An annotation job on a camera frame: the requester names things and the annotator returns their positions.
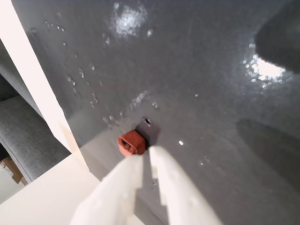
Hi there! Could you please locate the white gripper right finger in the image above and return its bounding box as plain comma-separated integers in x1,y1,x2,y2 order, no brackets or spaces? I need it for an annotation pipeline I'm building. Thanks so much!
149,145,223,225

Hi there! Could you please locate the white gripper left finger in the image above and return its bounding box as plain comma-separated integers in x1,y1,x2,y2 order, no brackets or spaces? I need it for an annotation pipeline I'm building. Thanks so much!
69,154,144,225

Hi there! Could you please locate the brown cardboard box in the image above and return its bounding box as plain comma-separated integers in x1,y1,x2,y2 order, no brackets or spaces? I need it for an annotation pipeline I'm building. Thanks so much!
0,157,29,186

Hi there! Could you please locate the grey fabric sofa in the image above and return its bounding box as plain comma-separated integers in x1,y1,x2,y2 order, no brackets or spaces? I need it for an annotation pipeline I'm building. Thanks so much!
0,39,72,183

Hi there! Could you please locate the dark grey table mat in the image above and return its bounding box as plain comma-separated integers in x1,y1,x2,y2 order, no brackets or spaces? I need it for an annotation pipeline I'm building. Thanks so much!
10,0,300,225

